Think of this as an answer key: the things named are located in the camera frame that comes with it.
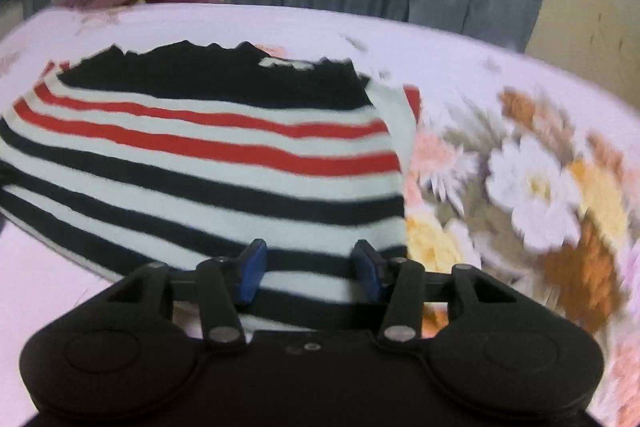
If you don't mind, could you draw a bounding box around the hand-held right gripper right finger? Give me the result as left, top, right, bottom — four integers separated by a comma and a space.
352, 239, 506, 350

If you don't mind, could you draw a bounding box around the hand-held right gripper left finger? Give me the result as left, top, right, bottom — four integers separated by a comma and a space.
107, 238, 268, 350

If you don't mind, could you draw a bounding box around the striped knit sweater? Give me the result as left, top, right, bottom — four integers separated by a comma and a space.
0, 39, 423, 333

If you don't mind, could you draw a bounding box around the cream rounded headboard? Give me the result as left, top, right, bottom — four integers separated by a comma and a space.
527, 0, 640, 72

